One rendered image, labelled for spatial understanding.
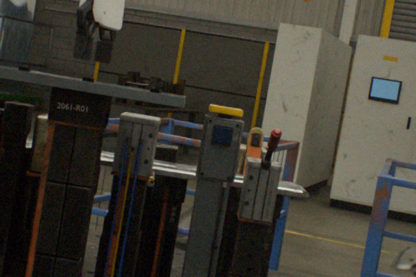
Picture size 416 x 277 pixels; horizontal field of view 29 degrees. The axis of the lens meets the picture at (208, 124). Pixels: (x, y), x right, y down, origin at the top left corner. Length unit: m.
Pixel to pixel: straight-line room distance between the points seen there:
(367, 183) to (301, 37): 1.83
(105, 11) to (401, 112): 8.03
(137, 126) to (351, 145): 7.83
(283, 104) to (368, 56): 1.10
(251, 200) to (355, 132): 7.76
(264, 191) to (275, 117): 7.85
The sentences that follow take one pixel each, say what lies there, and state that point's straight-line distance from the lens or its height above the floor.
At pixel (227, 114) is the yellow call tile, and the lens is 1.44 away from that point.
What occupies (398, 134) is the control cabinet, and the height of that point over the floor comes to 0.96.
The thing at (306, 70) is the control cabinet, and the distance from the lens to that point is 9.40.
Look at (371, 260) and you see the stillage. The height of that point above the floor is 0.61.
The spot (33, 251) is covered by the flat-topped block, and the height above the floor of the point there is 0.85.
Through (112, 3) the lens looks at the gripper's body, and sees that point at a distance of 1.45.
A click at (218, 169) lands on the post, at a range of 1.45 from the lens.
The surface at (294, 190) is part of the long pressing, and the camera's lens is 1.74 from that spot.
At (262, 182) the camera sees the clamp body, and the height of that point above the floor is 1.02.
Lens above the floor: 1.20
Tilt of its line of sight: 3 degrees down
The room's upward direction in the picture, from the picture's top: 9 degrees clockwise
